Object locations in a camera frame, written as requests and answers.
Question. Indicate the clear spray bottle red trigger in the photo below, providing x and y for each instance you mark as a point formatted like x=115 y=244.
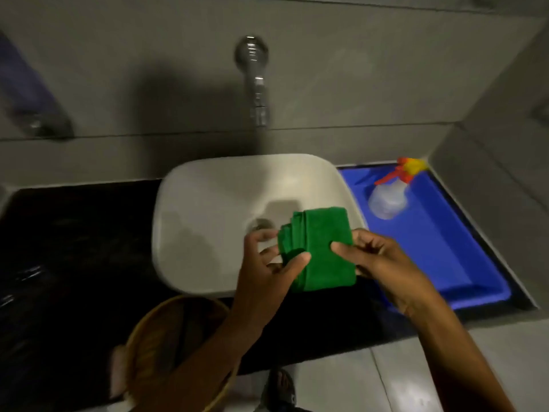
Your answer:
x=391 y=197

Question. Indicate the green cloth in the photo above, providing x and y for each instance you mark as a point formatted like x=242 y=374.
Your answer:
x=319 y=248

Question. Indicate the woven yellow basket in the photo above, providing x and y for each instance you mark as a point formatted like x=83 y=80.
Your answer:
x=163 y=347

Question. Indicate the blue wall dispenser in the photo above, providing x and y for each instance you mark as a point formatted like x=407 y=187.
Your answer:
x=30 y=94

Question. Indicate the person's foot in sandal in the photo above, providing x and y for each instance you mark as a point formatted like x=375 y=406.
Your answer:
x=278 y=392

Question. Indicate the person's right thumb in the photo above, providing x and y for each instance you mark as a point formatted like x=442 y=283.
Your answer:
x=344 y=251

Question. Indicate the person's left forearm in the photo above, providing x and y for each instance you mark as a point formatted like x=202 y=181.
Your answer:
x=201 y=360

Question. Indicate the person's left hand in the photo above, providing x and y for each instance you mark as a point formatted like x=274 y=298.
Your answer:
x=257 y=283

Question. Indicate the person's right hand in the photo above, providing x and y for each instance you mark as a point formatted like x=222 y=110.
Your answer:
x=386 y=270

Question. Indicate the person's right forearm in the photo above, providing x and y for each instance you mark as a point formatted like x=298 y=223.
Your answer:
x=454 y=360

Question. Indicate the person's left thumb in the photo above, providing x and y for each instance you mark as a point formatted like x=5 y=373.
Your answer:
x=295 y=264

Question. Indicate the chrome wall faucet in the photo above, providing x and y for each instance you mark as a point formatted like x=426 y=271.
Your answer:
x=255 y=77

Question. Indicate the white wash basin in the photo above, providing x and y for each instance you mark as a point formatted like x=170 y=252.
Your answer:
x=231 y=218

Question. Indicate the blue plastic tray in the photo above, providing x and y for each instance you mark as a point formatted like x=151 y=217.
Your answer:
x=437 y=235

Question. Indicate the person's left middle finger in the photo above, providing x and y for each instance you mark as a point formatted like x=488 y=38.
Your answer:
x=270 y=253

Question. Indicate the chrome sink drain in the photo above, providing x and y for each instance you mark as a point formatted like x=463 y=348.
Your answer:
x=260 y=225

